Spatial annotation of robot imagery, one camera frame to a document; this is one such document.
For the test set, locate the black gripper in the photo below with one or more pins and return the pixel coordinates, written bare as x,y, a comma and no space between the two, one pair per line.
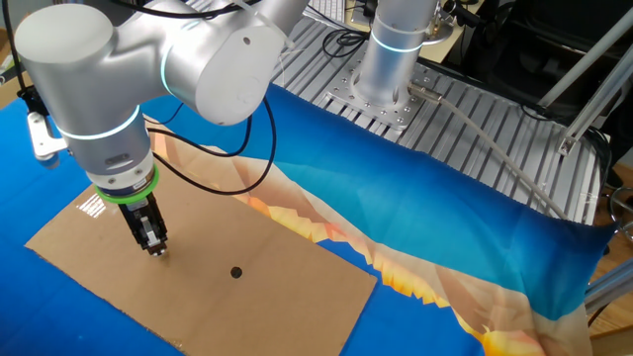
141,207

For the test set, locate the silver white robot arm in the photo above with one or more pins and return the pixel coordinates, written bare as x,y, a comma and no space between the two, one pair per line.
99,74

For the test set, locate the brown cardboard sheet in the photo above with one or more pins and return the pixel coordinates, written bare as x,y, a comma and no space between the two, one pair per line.
272,306

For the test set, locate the brown cardboard box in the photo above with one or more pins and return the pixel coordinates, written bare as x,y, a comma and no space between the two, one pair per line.
10,91

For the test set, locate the blue mountain print cloth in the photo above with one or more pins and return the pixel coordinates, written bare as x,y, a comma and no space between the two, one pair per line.
420,198

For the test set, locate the white keyboard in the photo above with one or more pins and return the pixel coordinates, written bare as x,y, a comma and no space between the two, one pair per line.
326,7

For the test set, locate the beige desk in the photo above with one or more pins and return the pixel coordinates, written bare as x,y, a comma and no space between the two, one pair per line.
445,49

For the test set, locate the black office chair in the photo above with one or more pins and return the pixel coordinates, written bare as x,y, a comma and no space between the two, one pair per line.
534,49

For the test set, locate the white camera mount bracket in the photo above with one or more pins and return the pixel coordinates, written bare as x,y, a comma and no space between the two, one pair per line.
42,141

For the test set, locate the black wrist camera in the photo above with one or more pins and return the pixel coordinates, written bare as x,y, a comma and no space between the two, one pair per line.
33,101

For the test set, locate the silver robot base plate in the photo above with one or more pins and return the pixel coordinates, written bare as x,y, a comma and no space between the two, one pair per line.
395,111

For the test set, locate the aluminium frame strut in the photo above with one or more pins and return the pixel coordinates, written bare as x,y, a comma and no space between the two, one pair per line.
583,59
610,292
593,106

